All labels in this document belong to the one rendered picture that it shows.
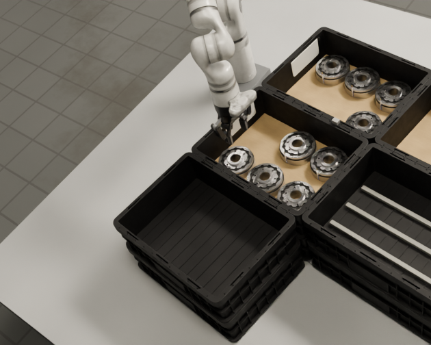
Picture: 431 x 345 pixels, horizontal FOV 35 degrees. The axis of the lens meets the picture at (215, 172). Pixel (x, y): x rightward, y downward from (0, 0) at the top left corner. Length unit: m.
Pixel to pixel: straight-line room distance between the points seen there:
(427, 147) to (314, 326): 0.57
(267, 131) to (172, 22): 1.97
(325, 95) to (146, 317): 0.84
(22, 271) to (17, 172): 1.36
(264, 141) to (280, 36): 0.62
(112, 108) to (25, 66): 0.72
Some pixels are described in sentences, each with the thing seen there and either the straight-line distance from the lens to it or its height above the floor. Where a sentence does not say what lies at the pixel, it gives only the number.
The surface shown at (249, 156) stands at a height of 0.86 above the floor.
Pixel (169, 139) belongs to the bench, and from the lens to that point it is 2.28.
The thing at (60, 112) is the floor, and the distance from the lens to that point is 3.64.
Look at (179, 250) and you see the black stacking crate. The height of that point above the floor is 0.83.
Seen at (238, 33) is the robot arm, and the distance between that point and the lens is 2.16.
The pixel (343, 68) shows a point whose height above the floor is 0.86.
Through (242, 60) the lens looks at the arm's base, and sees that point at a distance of 2.23.
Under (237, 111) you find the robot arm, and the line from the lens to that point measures 1.72.
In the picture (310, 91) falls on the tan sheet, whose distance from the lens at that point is 2.12.
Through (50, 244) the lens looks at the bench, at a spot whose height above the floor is 0.70.
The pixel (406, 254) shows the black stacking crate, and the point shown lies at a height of 0.83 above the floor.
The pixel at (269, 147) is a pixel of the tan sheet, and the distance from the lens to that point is 1.99.
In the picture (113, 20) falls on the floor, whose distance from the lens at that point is 4.08.
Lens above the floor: 2.32
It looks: 49 degrees down
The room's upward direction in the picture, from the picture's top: 19 degrees counter-clockwise
